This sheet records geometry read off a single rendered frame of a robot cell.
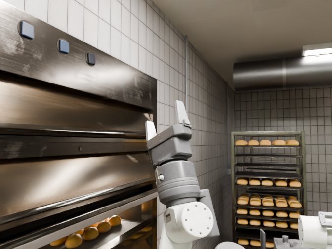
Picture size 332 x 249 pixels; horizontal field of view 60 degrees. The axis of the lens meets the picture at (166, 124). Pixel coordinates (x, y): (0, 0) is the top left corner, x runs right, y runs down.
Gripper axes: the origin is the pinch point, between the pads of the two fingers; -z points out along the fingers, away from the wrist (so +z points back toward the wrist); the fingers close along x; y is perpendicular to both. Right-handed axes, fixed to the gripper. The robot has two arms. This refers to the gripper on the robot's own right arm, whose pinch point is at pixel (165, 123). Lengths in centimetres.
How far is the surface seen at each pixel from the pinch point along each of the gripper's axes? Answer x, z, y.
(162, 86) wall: -72, -79, -82
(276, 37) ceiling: -17, -128, -182
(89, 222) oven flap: -50, 13, -7
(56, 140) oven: -51, -17, 3
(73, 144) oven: -55, -18, -5
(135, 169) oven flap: -79, -19, -54
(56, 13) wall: -33, -59, 11
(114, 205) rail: -55, 6, -21
